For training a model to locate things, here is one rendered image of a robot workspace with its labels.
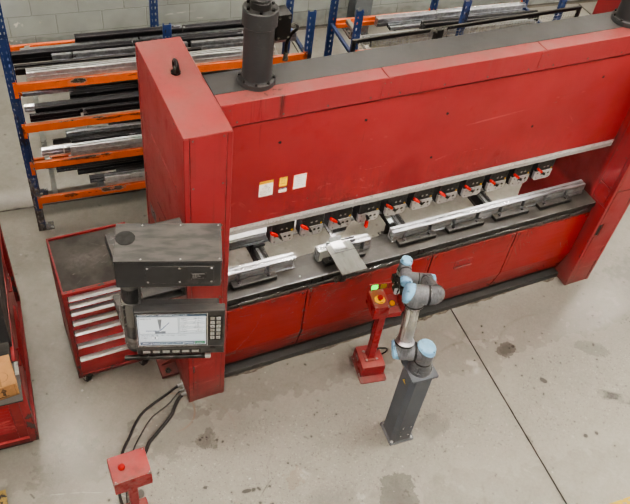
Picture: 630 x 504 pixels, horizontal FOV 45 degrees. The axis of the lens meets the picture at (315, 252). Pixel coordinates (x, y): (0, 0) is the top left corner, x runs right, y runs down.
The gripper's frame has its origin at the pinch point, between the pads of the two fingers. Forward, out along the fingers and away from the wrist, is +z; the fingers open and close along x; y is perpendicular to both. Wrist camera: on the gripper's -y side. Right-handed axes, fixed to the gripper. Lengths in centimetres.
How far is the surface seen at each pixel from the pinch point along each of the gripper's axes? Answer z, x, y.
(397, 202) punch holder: -41, -6, 44
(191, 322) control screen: -71, 140, -46
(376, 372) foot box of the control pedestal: 79, 2, -14
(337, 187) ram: -67, 41, 38
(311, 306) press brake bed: 28, 50, 17
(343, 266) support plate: -14.8, 34.2, 16.8
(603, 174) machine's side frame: -21, -181, 67
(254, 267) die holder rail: -11, 90, 27
